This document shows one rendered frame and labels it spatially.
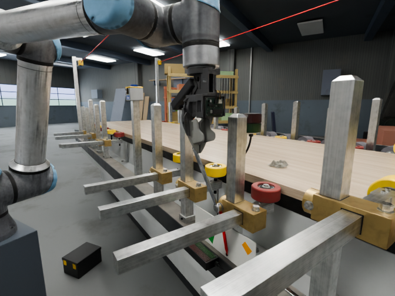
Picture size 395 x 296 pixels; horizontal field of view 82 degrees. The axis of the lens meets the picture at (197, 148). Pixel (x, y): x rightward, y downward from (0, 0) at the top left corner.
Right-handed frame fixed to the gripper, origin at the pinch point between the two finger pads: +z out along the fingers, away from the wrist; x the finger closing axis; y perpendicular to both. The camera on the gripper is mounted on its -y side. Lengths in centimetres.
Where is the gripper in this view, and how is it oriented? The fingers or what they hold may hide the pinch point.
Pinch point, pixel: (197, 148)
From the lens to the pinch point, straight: 61.3
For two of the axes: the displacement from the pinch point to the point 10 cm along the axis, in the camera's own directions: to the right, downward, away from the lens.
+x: 8.2, -1.1, 5.6
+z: 0.1, 9.8, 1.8
